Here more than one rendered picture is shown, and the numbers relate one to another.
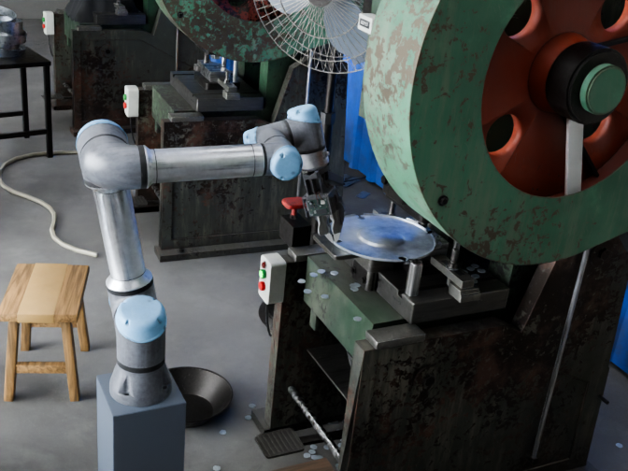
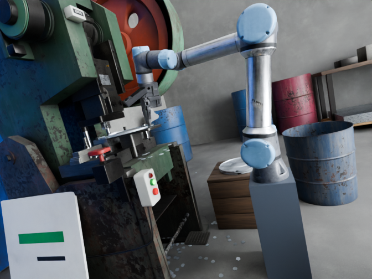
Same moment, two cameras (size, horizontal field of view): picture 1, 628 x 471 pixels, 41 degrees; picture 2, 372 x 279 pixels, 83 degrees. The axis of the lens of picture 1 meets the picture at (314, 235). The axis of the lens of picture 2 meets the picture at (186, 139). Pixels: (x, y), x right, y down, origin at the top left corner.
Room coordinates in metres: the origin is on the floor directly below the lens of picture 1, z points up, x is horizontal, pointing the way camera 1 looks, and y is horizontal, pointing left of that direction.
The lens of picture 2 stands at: (2.54, 0.86, 0.83)
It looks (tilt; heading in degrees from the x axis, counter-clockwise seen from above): 9 degrees down; 230
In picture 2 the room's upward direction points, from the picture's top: 14 degrees counter-clockwise
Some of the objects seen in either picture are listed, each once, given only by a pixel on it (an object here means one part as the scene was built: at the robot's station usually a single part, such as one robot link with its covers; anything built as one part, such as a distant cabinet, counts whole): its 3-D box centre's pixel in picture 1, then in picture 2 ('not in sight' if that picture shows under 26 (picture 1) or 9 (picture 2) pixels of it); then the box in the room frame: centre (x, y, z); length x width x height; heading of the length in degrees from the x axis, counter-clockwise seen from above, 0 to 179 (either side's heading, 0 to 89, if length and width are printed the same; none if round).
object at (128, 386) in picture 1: (140, 371); (268, 165); (1.71, 0.39, 0.50); 0.15 x 0.15 x 0.10
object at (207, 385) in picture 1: (186, 401); not in sight; (2.24, 0.36, 0.04); 0.30 x 0.30 x 0.07
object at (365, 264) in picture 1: (363, 261); (138, 141); (2.02, -0.14, 0.72); 0.25 x 0.14 x 0.14; 118
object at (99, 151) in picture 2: (293, 212); (101, 159); (2.28, 0.07, 0.72); 0.07 x 0.06 x 0.08; 118
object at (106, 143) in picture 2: (419, 240); (110, 140); (2.10, -0.29, 0.76); 0.15 x 0.09 x 0.05; 28
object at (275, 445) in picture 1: (350, 432); (159, 241); (2.03, -0.17, 0.14); 0.59 x 0.10 x 0.05; 118
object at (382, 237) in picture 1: (381, 236); (127, 131); (2.04, -0.18, 0.78); 0.29 x 0.29 x 0.01
